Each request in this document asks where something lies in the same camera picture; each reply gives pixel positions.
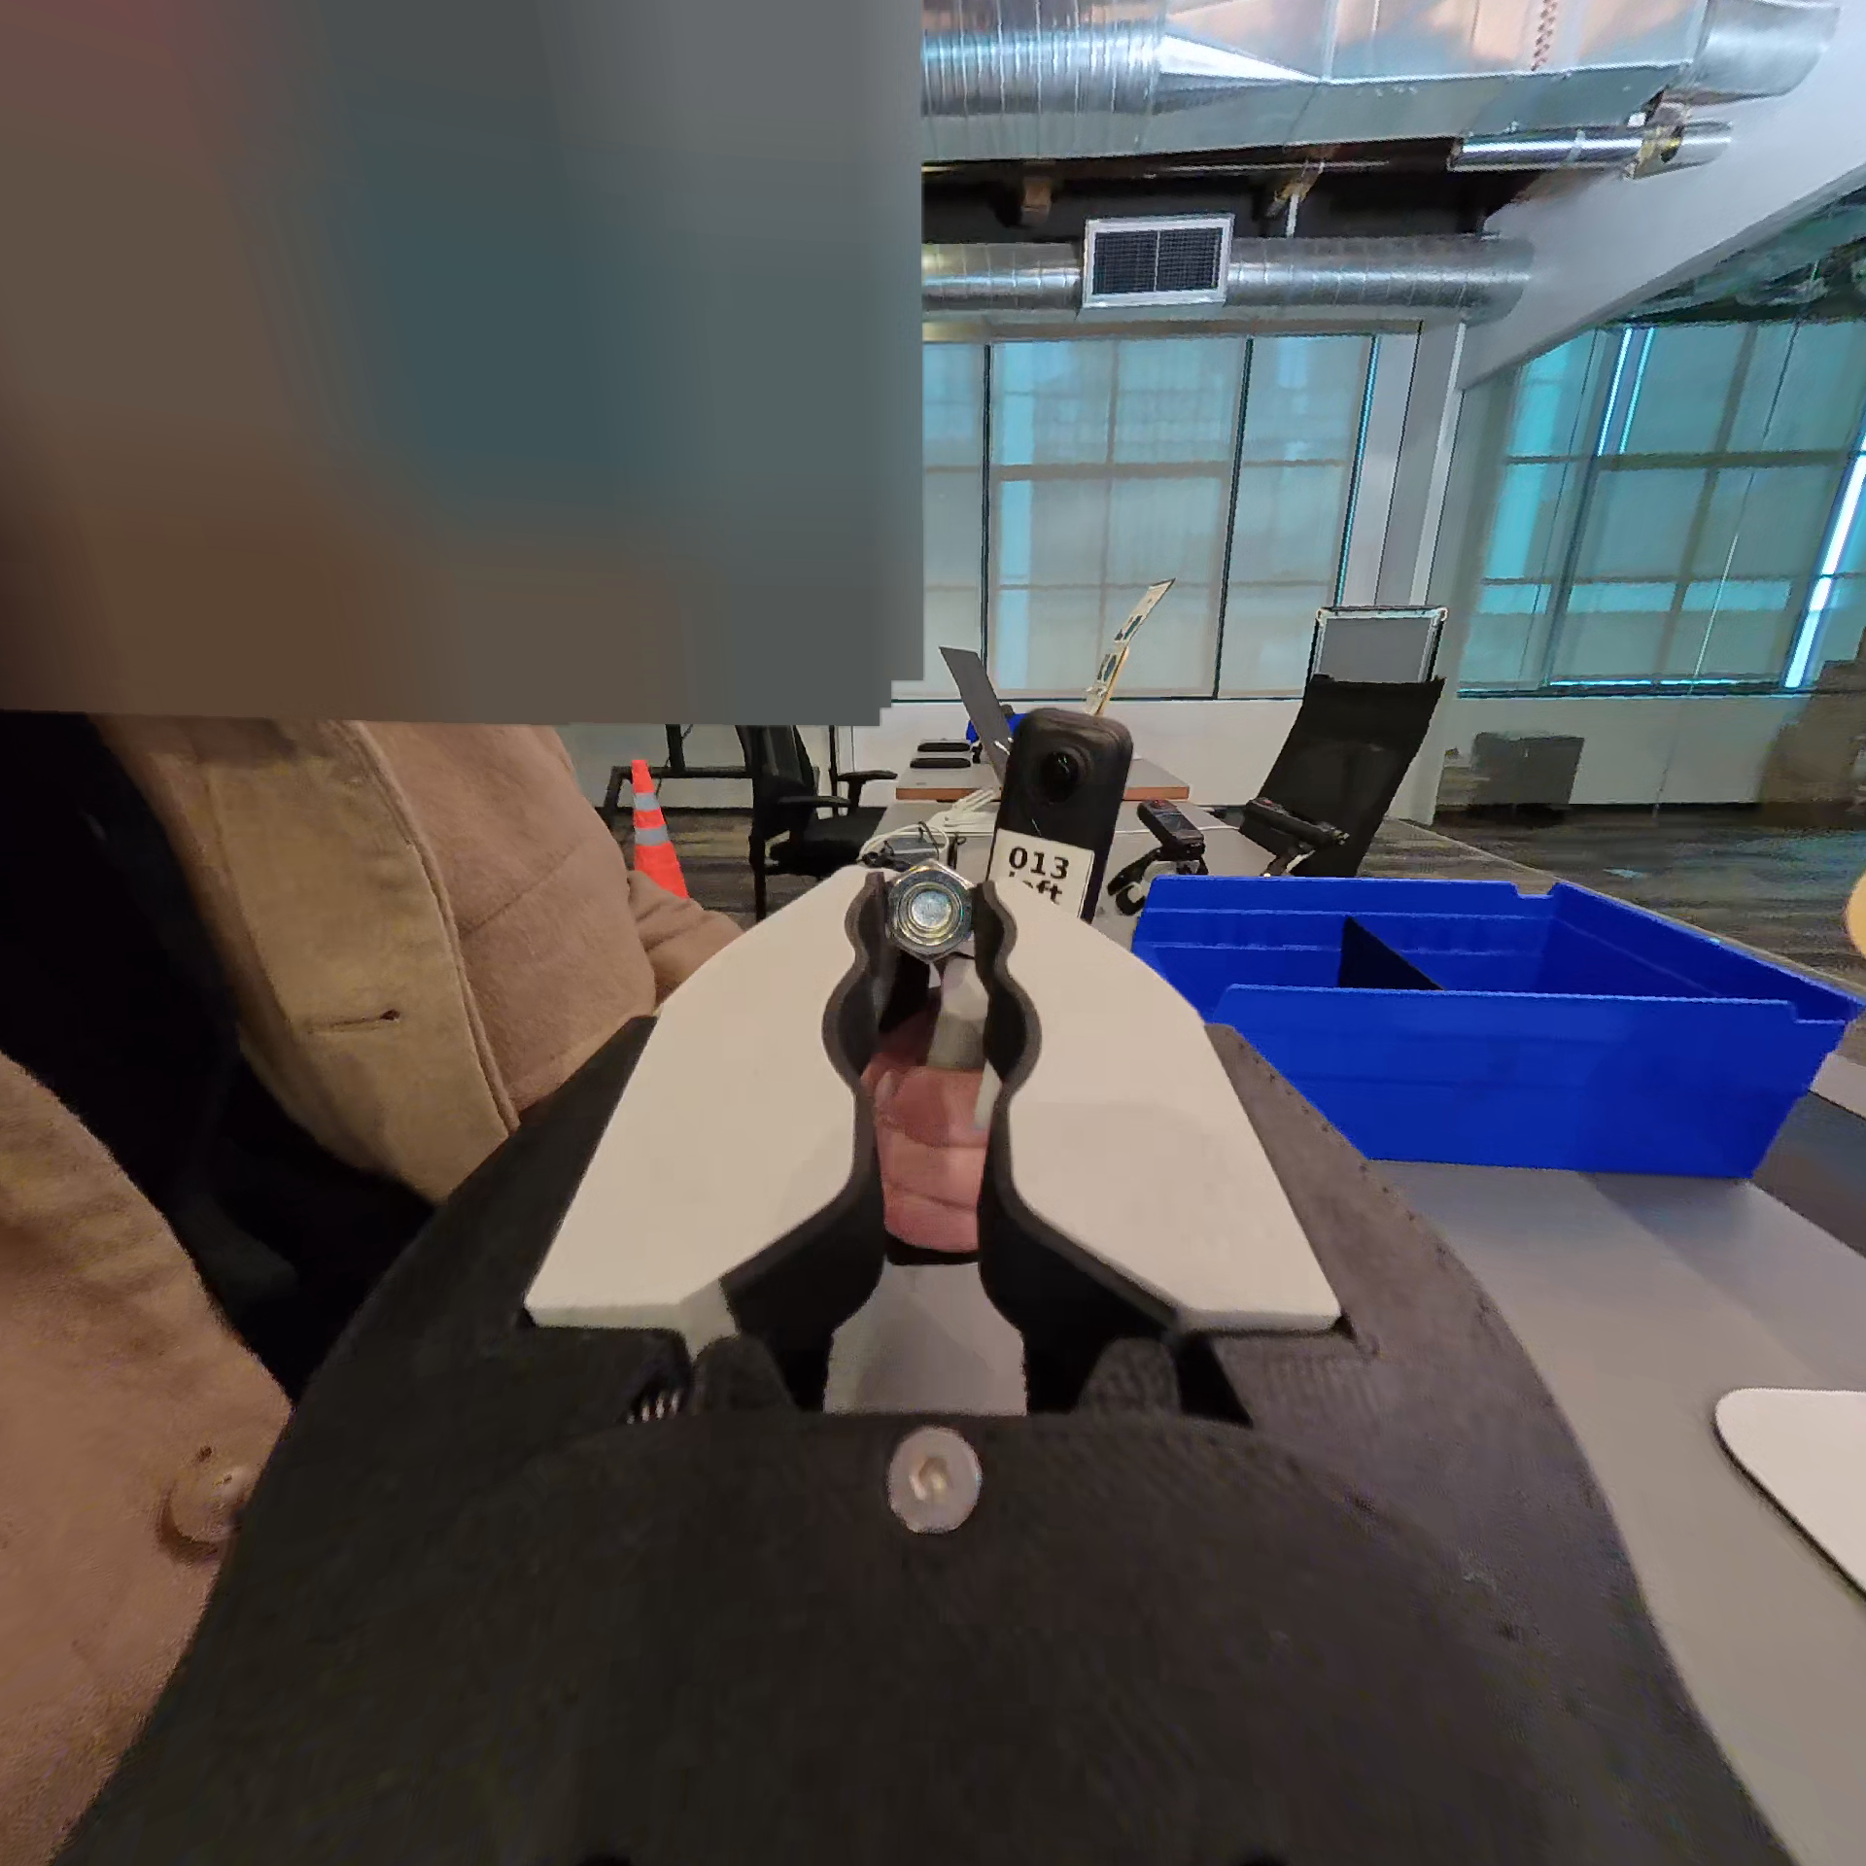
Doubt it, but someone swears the silver framed sign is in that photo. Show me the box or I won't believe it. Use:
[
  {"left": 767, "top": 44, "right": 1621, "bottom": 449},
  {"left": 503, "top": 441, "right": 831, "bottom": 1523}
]
[{"left": 1309, "top": 603, "right": 1451, "bottom": 684}]

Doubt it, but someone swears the grey desk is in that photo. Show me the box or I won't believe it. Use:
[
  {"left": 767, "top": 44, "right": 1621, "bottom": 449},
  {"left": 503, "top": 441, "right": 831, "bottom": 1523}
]
[{"left": 642, "top": 815, "right": 1866, "bottom": 1866}]

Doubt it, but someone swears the idle gripper with camera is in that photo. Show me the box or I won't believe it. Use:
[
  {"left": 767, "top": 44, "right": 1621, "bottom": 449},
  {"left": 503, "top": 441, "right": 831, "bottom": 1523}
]
[{"left": 1104, "top": 796, "right": 1212, "bottom": 908}]

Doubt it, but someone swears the black box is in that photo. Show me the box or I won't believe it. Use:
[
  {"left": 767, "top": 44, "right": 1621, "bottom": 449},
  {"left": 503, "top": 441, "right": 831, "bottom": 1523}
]
[{"left": 1469, "top": 732, "right": 1588, "bottom": 812}]

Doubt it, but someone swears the wide silver duct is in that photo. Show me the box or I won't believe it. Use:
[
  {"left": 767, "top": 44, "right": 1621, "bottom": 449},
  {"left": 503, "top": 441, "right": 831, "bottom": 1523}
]
[{"left": 921, "top": 0, "right": 1845, "bottom": 162}]

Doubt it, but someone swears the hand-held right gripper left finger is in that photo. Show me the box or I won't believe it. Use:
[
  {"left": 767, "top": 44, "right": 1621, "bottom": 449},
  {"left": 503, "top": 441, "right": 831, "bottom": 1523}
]
[{"left": 522, "top": 864, "right": 891, "bottom": 1336}]

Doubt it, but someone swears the instruction sheet on stand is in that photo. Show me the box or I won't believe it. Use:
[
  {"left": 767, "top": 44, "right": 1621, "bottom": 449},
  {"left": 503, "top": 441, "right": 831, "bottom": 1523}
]
[{"left": 1712, "top": 871, "right": 1866, "bottom": 1600}]

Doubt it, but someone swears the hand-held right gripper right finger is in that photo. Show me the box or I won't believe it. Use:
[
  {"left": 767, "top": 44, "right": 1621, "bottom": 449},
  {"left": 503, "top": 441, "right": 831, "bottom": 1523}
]
[{"left": 977, "top": 879, "right": 1344, "bottom": 1338}]

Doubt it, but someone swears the white air vent grille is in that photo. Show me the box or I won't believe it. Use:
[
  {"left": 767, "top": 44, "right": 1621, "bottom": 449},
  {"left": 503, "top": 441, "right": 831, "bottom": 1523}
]
[{"left": 1079, "top": 214, "right": 1237, "bottom": 312}]

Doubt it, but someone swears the black inner garment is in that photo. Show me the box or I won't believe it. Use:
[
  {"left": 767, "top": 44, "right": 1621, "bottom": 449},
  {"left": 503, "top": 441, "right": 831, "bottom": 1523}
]
[{"left": 0, "top": 715, "right": 439, "bottom": 1401}]

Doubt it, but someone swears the large gridded window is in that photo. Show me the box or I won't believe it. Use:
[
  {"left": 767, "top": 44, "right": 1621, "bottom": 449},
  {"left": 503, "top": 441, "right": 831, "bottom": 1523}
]
[
  {"left": 1457, "top": 312, "right": 1866, "bottom": 690},
  {"left": 921, "top": 335, "right": 1378, "bottom": 698}
]

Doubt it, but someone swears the blue plastic bin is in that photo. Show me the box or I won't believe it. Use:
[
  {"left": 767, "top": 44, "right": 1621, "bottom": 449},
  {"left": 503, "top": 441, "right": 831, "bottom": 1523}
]
[{"left": 1130, "top": 871, "right": 1866, "bottom": 1180}]

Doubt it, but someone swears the orange traffic cone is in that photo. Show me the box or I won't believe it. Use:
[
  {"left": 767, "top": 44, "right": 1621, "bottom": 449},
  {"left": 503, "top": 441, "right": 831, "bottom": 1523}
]
[{"left": 624, "top": 758, "right": 690, "bottom": 900}]

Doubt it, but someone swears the person's left hand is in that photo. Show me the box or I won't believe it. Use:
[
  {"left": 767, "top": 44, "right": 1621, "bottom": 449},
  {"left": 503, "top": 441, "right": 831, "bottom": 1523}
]
[{"left": 860, "top": 1006, "right": 997, "bottom": 1259}]

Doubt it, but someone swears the silver duct with vent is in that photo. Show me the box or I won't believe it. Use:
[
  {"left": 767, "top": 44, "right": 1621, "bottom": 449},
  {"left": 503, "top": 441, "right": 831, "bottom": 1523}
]
[{"left": 921, "top": 233, "right": 1536, "bottom": 326}]

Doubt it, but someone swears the person's left forearm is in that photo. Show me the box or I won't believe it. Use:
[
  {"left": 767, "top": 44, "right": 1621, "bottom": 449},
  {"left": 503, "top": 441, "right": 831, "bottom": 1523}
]
[{"left": 626, "top": 871, "right": 748, "bottom": 1010}]

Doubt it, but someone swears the wooden edged desk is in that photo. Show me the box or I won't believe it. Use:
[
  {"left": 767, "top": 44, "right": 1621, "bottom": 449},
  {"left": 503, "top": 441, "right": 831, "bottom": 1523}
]
[{"left": 892, "top": 744, "right": 1195, "bottom": 806}]

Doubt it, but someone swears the beige coat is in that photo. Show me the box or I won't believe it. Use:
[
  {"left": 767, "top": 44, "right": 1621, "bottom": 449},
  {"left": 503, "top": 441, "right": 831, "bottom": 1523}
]
[{"left": 0, "top": 715, "right": 657, "bottom": 1866}]

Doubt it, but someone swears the black office chair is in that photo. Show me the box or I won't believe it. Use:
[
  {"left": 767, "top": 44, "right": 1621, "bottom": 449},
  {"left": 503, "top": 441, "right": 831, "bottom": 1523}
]
[{"left": 732, "top": 723, "right": 900, "bottom": 923}]

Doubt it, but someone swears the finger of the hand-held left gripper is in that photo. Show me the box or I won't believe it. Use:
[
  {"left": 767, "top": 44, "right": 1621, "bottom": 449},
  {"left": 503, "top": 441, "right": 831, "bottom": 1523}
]
[{"left": 929, "top": 954, "right": 1010, "bottom": 1132}]

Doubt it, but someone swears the black mesh chair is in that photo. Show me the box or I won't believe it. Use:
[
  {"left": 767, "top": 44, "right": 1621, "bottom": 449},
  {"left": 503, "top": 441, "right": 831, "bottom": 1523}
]
[{"left": 1239, "top": 673, "right": 1448, "bottom": 879}]

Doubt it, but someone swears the empty document stand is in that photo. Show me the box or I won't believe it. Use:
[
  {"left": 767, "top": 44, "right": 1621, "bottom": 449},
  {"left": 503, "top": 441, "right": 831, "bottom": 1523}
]
[{"left": 937, "top": 646, "right": 1018, "bottom": 748}]

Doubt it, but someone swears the document stand with sheet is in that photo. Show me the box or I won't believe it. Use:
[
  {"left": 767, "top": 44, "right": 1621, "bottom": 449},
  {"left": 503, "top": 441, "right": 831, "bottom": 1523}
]
[{"left": 1091, "top": 578, "right": 1178, "bottom": 719}]

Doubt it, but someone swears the silver hex nut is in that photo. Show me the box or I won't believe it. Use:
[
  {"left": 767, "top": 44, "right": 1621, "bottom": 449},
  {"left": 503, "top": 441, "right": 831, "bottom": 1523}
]
[{"left": 883, "top": 860, "right": 979, "bottom": 960}]

